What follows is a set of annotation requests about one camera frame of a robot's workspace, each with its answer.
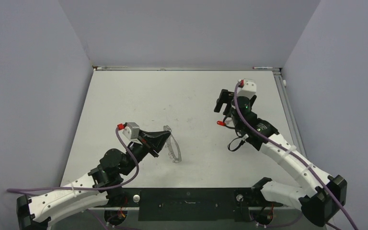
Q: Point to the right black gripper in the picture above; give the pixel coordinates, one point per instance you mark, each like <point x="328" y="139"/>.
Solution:
<point x="224" y="98"/>

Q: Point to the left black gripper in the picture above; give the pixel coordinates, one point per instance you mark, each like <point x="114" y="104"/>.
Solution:
<point x="149" y="142"/>

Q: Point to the silver key with red tag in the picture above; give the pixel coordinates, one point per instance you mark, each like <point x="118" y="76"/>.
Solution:
<point x="221" y="123"/>

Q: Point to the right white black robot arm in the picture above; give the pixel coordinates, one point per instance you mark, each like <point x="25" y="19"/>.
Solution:
<point x="266" y="139"/>

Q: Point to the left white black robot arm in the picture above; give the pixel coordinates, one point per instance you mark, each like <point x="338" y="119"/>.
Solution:
<point x="101" y="186"/>

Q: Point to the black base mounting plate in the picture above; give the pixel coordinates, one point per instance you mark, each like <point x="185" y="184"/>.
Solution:
<point x="190" y="204"/>

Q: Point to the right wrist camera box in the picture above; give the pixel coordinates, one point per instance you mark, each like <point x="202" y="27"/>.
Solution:
<point x="247" y="88"/>

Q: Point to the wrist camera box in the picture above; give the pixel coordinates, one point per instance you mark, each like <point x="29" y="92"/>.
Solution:
<point x="247" y="88"/>
<point x="130" y="130"/>

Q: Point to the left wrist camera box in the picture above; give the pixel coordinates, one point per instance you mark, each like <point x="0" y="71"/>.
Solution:
<point x="130" y="130"/>

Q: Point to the aluminium rail right edge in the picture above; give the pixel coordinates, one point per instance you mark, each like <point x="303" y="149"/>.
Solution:
<point x="291" y="121"/>

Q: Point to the aluminium rail edge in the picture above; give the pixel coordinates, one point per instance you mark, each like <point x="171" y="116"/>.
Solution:
<point x="291" y="121"/>
<point x="126" y="68"/>

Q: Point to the aluminium rail back edge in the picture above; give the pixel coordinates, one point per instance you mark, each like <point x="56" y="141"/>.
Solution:
<point x="126" y="68"/>

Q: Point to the aluminium front frame rail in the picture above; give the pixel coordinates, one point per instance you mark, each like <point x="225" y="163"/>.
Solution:
<point x="273" y="192"/>

